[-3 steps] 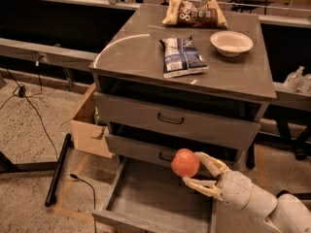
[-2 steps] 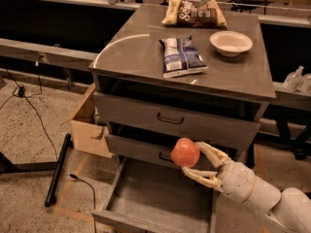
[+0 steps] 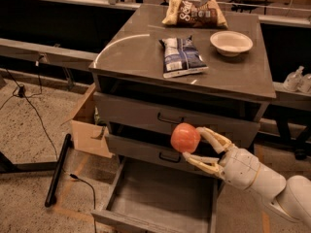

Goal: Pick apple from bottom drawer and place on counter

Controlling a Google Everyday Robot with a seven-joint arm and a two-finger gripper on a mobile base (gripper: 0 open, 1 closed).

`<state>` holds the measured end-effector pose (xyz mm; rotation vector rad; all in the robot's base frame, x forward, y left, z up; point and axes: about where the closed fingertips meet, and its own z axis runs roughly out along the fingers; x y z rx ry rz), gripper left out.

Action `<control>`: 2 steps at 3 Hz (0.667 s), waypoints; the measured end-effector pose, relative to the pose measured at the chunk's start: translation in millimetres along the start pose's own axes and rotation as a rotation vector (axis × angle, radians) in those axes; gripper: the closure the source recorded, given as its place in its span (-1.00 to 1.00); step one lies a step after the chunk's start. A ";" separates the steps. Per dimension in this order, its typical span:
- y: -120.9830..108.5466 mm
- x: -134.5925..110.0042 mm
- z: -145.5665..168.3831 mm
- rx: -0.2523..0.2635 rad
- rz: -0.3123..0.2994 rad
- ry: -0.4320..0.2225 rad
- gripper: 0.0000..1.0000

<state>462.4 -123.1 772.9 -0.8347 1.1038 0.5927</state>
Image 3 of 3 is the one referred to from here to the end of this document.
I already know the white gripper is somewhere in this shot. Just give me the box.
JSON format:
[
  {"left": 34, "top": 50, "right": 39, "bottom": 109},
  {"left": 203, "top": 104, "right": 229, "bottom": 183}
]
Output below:
[{"left": 182, "top": 127, "right": 260, "bottom": 190}]

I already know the red apple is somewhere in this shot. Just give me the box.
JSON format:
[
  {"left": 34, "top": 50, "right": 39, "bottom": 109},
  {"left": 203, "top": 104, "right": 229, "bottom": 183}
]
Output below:
[{"left": 170, "top": 123, "right": 201, "bottom": 153}]

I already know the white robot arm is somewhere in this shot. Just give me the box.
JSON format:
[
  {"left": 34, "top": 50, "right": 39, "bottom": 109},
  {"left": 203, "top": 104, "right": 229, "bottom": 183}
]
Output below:
[{"left": 180, "top": 125, "right": 311, "bottom": 227}]

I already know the grey top drawer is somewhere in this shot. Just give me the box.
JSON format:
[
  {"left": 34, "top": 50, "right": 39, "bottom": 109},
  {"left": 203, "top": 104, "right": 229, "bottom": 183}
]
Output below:
[{"left": 93, "top": 92, "right": 259, "bottom": 148}]

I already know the grey middle drawer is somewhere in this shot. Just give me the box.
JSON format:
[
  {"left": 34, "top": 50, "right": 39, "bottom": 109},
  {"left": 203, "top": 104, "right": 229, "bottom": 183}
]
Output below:
[{"left": 105, "top": 134, "right": 225, "bottom": 179}]

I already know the grey open bottom drawer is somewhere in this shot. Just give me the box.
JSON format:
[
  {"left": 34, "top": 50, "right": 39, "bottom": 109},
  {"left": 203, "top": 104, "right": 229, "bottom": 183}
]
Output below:
[{"left": 92, "top": 158, "right": 218, "bottom": 233}]

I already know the grey metal drawer cabinet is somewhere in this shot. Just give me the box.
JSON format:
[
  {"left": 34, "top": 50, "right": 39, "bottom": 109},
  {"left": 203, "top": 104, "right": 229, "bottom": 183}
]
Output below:
[{"left": 91, "top": 5, "right": 276, "bottom": 159}]

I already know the blue white chip bag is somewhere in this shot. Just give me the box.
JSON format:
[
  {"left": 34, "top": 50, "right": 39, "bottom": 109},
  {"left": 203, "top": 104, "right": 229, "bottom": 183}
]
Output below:
[{"left": 159, "top": 36, "right": 208, "bottom": 79}]

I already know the white paper bowl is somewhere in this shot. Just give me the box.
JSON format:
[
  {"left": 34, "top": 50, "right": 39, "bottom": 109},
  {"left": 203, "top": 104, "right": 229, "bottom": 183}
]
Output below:
[{"left": 210, "top": 31, "right": 253, "bottom": 57}]

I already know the brown cardboard box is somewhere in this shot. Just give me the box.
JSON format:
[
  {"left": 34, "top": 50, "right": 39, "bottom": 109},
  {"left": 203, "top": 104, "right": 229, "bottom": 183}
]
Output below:
[{"left": 64, "top": 83, "right": 113, "bottom": 158}]

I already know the brown yellow chip bag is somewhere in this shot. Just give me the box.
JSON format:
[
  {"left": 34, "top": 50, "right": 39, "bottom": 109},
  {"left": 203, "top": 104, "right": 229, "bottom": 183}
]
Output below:
[{"left": 162, "top": 0, "right": 227, "bottom": 28}]

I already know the black table leg base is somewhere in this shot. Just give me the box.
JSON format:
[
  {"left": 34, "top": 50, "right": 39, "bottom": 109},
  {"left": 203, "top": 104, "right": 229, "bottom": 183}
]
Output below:
[{"left": 0, "top": 134, "right": 73, "bottom": 208}]

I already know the black usb cable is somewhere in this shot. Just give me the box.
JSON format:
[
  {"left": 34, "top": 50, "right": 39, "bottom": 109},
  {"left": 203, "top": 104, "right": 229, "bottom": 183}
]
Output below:
[{"left": 69, "top": 173, "right": 98, "bottom": 233}]

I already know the black power cable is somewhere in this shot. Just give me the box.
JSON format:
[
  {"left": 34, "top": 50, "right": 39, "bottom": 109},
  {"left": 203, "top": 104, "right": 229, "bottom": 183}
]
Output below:
[{"left": 0, "top": 53, "right": 59, "bottom": 162}]

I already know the grey bench rail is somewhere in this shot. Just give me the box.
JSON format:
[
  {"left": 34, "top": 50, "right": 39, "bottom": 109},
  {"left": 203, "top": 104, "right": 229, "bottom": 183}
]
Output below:
[{"left": 0, "top": 38, "right": 97, "bottom": 71}]

